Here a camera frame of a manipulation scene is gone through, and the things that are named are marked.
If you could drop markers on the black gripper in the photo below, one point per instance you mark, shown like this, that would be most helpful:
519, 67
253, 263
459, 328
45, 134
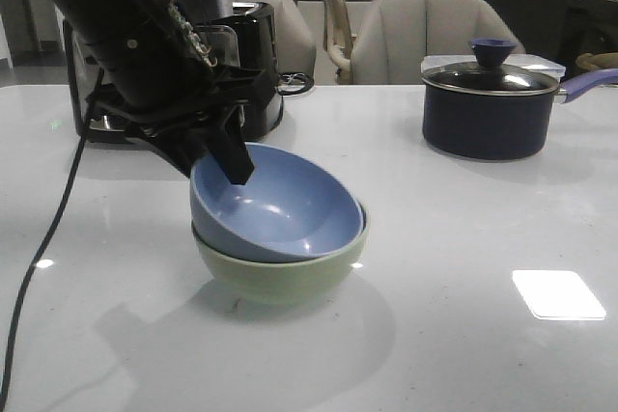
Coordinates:
185, 129

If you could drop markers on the blue bowl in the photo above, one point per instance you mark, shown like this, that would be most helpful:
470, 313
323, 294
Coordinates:
289, 210

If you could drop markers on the green bowl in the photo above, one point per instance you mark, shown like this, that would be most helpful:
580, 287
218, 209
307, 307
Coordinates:
284, 283

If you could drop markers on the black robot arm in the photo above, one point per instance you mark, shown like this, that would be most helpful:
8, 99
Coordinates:
144, 47

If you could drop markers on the black and chrome toaster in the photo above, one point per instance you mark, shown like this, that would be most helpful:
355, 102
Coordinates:
243, 37

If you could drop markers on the beige chair left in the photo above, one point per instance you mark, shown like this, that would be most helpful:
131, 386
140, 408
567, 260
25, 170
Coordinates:
294, 44

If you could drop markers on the beige plastic chair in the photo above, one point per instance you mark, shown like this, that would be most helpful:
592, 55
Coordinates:
338, 40

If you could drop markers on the beige chair right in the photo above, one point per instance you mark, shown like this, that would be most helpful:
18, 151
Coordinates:
396, 35

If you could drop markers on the glass pot lid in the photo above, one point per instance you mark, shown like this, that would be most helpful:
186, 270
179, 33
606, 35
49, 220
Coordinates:
488, 74

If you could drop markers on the dark blue saucepan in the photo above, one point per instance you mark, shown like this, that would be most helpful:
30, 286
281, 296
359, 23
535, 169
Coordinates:
498, 127

